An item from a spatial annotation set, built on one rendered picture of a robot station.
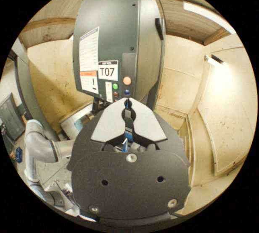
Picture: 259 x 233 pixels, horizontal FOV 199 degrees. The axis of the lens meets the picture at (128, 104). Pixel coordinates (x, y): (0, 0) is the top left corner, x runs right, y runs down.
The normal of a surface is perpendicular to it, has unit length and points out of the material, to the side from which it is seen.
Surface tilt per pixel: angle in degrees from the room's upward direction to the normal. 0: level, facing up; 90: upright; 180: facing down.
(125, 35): 90
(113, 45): 90
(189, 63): 90
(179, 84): 90
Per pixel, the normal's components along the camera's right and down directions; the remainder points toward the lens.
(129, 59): -0.47, 0.45
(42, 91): 0.88, 0.28
